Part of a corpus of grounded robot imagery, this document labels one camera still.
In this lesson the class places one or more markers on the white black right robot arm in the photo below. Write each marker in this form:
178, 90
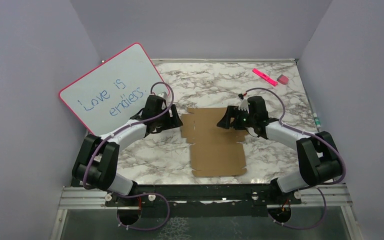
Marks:
318, 157

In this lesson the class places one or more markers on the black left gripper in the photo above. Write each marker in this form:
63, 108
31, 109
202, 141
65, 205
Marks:
173, 121

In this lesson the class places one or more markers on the pink framed whiteboard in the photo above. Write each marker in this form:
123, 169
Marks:
106, 97

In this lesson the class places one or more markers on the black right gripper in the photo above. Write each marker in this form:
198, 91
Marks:
225, 122

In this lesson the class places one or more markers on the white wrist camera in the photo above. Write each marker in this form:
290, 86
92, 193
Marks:
244, 106
163, 95

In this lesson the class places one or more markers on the green white marker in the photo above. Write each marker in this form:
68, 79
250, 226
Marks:
316, 120

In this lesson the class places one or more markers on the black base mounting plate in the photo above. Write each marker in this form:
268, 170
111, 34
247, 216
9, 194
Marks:
165, 201

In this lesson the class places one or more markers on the pink highlighter marker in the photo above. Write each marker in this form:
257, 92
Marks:
265, 77

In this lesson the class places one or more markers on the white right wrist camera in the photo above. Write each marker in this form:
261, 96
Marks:
244, 106

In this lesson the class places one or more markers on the brown cardboard box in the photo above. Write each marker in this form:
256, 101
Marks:
214, 151

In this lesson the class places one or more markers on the aluminium frame rail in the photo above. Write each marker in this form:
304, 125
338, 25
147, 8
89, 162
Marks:
325, 213

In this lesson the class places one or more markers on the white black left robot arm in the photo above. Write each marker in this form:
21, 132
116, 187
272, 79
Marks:
96, 163

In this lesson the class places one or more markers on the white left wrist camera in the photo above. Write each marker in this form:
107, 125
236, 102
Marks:
163, 95

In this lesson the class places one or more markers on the pink eraser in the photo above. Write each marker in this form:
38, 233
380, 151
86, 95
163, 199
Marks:
283, 79

